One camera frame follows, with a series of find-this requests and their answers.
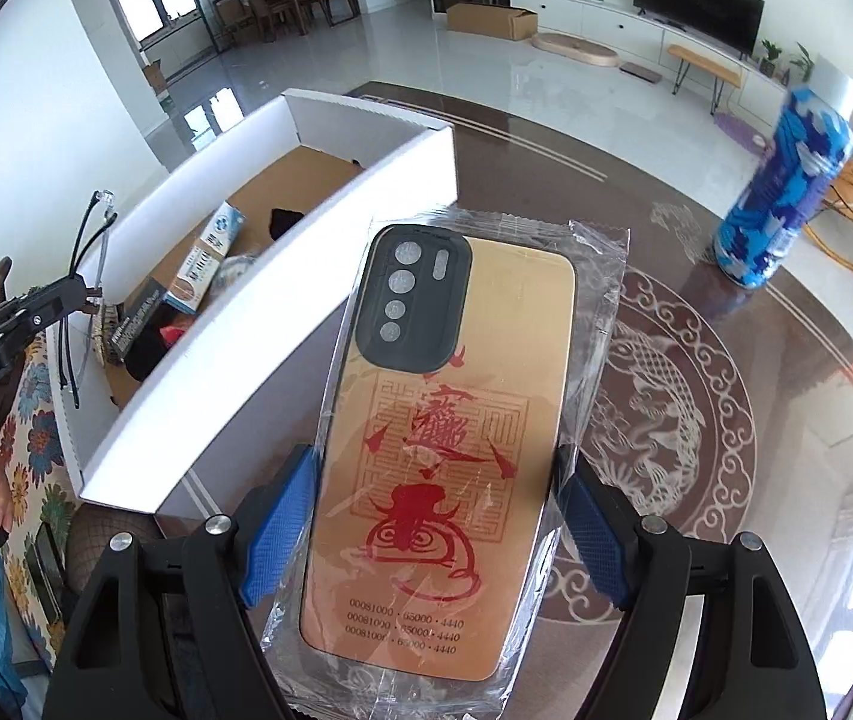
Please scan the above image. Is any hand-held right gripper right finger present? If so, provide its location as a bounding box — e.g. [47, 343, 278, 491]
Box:
[552, 444, 828, 720]

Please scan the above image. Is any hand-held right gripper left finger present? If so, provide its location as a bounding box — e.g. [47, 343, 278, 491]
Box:
[43, 444, 320, 720]

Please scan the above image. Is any black cardboard box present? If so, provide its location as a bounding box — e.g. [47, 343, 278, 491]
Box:
[110, 277, 173, 365]

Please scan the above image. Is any black velvet cloth bundle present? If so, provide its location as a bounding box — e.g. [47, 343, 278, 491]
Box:
[122, 330, 173, 383]

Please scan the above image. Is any gold phone case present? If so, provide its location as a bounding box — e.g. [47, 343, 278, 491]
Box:
[257, 202, 633, 720]

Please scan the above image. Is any white cardboard box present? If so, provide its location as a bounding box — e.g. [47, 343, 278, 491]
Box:
[52, 88, 459, 518]

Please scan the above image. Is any black velvet scrunchie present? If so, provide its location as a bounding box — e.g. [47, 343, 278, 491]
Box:
[269, 206, 306, 245]

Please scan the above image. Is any brown patterned glass desktop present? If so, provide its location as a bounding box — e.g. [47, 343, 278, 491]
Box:
[70, 79, 853, 720]

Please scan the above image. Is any rhinestone bow hair clip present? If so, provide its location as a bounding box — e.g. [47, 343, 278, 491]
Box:
[95, 302, 128, 367]

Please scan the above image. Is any floral seat cushion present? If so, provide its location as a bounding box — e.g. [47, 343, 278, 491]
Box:
[0, 330, 83, 661]

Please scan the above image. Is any blue white medicine box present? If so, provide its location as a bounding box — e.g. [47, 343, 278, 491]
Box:
[164, 201, 249, 314]

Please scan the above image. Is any blue patterned bottle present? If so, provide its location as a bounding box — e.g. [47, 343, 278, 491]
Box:
[713, 60, 853, 290]

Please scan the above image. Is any wooden bench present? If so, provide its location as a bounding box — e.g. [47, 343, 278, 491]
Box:
[668, 45, 743, 115]

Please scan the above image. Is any oval beige floor mat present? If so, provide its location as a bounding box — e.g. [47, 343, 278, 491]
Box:
[530, 31, 620, 67]

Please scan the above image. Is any brown cardboard box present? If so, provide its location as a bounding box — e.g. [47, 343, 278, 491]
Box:
[446, 2, 537, 42]

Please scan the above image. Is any tall leafy potted plant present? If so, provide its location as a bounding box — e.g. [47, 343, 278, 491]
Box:
[786, 43, 818, 87]

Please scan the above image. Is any white TV cabinet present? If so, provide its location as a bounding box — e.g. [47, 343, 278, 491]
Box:
[509, 0, 818, 117]

